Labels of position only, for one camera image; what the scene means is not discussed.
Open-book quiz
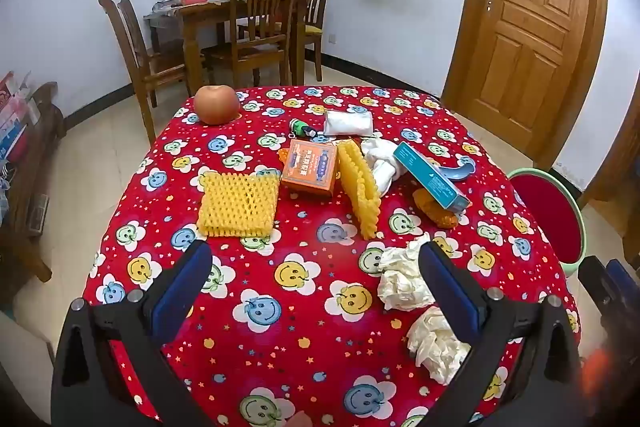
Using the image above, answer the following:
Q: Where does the stack of printed boxes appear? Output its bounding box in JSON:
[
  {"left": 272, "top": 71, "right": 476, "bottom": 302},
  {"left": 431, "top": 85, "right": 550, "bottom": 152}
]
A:
[{"left": 0, "top": 71, "right": 42, "bottom": 168}]

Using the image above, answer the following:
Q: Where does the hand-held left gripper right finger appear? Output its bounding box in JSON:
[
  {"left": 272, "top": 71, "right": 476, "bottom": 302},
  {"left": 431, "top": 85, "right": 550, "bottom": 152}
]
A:
[{"left": 417, "top": 242, "right": 596, "bottom": 427}]

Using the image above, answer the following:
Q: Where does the wooden dining table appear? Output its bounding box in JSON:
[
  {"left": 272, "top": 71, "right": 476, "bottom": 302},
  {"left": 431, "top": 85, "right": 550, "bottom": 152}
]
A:
[{"left": 145, "top": 0, "right": 311, "bottom": 98}]

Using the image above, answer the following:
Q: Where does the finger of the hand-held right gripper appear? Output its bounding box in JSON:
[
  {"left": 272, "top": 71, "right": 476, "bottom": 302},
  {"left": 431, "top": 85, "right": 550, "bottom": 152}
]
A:
[
  {"left": 579, "top": 256, "right": 615, "bottom": 308},
  {"left": 606, "top": 258, "right": 640, "bottom": 308}
]

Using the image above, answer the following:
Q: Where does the green toy keychain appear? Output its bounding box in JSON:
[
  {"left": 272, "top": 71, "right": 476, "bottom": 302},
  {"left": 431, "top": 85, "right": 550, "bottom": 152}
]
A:
[{"left": 289, "top": 118, "right": 331, "bottom": 142}]

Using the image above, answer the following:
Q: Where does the wooden chair with yellow cushion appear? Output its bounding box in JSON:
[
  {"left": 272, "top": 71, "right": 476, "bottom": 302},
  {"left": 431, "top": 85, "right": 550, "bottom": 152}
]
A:
[{"left": 295, "top": 0, "right": 336, "bottom": 82}]

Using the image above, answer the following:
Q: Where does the red smiley flower tablecloth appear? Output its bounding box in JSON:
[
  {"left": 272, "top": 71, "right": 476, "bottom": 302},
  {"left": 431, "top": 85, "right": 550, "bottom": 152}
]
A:
[{"left": 82, "top": 84, "right": 583, "bottom": 427}]

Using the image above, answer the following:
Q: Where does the wooden panel door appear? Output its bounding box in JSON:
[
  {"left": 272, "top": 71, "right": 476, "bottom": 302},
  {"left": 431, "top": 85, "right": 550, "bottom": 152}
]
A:
[{"left": 442, "top": 0, "right": 608, "bottom": 168}]

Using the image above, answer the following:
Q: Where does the white tissue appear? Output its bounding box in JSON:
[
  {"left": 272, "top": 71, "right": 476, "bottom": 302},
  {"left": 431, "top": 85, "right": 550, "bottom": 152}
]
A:
[
  {"left": 406, "top": 307, "right": 473, "bottom": 385},
  {"left": 376, "top": 234, "right": 436, "bottom": 312}
]

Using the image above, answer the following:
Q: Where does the red apple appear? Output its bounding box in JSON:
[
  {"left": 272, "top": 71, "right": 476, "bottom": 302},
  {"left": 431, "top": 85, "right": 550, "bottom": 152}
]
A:
[{"left": 194, "top": 84, "right": 242, "bottom": 126}]

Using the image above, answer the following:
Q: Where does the orange cardboard box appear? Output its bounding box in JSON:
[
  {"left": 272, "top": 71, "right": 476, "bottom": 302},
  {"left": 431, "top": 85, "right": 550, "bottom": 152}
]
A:
[{"left": 280, "top": 138, "right": 342, "bottom": 198}]

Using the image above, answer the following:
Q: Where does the white sock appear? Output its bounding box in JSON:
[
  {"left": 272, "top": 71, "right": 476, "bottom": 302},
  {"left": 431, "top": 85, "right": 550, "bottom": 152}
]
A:
[{"left": 361, "top": 138, "right": 408, "bottom": 198}]

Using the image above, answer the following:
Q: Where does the teal cardboard box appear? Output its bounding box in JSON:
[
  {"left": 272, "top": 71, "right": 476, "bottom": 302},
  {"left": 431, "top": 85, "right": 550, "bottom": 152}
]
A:
[{"left": 392, "top": 142, "right": 472, "bottom": 212}]

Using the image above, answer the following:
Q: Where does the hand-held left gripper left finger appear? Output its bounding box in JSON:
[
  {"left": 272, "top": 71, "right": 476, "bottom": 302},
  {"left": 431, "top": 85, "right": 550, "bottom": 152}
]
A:
[{"left": 50, "top": 239, "right": 216, "bottom": 427}]

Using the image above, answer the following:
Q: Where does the red bin with green rim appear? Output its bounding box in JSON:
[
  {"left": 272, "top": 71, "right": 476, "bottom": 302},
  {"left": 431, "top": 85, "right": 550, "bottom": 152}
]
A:
[{"left": 507, "top": 168, "right": 586, "bottom": 278}]

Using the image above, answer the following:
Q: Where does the white plastic packet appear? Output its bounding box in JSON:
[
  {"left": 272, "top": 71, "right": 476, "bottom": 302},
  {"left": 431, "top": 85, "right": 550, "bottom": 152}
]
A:
[{"left": 324, "top": 109, "right": 374, "bottom": 136}]

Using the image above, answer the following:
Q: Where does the yellow foam fruit net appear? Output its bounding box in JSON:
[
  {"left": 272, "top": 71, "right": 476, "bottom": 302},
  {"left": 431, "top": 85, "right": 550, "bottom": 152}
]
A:
[
  {"left": 336, "top": 139, "right": 382, "bottom": 240},
  {"left": 196, "top": 171, "right": 281, "bottom": 239}
]

